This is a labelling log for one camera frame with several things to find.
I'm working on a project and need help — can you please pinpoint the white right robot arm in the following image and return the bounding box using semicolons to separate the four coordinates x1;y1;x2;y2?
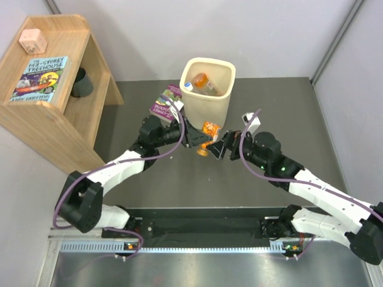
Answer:
207;131;382;265

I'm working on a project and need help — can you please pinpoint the aluminium corner post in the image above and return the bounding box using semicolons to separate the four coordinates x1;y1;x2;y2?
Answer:
310;0;366;87

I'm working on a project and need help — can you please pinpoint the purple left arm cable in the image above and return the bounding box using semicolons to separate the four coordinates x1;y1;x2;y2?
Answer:
53;94;185;230

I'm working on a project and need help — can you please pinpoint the small orange bottle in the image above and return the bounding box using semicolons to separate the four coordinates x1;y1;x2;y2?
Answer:
197;121;221;157

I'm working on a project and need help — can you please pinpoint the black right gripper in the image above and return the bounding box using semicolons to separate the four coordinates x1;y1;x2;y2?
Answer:
206;128;269;171

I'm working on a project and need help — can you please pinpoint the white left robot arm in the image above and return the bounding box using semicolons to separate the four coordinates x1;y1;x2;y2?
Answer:
53;115;213;237

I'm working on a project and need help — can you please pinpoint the wooden shelf unit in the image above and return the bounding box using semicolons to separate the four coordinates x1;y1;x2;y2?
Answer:
1;14;124;173

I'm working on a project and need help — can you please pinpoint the dark grey cup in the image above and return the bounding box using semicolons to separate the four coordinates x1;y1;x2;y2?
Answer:
71;67;93;97

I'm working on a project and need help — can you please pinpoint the white slotted cable duct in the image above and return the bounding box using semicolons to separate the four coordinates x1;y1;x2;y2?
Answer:
59;241;288;254

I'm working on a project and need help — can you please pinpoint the purple Treehouse book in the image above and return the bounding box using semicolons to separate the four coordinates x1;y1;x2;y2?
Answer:
149;84;182;123

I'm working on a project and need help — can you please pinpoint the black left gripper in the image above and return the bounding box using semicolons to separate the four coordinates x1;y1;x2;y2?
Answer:
154;116;212;148

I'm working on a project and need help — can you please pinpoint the blue Treehouse book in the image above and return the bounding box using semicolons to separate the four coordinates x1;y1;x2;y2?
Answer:
9;56;71;103

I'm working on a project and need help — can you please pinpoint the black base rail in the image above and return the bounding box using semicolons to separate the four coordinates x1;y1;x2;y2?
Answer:
101;206;300;249

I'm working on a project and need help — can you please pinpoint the orange bottle white cap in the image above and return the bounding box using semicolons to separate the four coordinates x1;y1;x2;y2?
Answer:
191;73;223;96

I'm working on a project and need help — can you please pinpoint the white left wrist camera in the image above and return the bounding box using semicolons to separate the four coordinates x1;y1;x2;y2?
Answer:
166;99;184;122

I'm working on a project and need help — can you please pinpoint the cream plastic bin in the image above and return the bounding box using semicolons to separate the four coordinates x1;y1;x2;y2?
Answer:
179;57;236;129

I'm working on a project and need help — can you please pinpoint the pink cube block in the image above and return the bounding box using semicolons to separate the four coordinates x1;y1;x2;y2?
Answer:
19;28;48;54

